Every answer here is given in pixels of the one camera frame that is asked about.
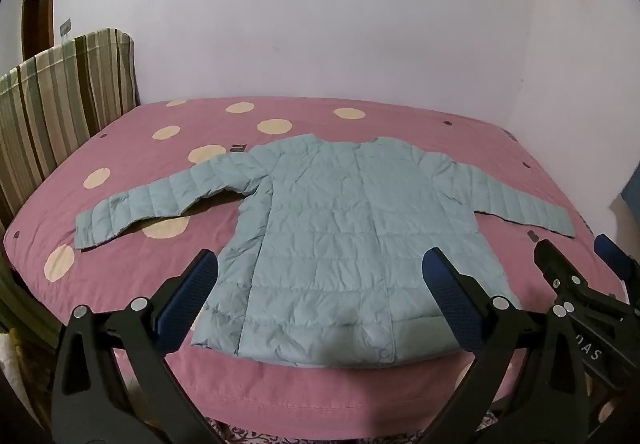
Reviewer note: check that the bed with pink dotted sheet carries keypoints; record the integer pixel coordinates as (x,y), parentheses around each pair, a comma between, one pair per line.
(400,124)

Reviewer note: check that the brown wooden door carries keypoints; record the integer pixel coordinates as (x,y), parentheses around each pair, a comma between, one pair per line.
(37,9)

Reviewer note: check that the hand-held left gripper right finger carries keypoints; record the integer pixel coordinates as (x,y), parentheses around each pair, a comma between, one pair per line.
(450,295)

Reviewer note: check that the floral patterned cloth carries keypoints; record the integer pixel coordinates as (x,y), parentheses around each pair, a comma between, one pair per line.
(260,435)

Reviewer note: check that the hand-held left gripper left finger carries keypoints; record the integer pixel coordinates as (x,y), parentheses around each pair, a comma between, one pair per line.
(192,285)

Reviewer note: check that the grey wall switch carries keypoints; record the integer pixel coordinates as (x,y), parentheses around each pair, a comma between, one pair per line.
(65,28)

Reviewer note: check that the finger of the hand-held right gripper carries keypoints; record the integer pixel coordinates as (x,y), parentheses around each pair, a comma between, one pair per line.
(612,251)
(554,260)

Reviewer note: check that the striped headboard cover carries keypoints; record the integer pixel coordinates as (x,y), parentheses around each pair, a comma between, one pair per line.
(55,104)

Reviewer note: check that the blue object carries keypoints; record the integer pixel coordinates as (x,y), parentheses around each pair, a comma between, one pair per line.
(631,209)

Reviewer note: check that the light blue puffer jacket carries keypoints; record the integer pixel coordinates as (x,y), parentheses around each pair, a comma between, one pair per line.
(330,244)

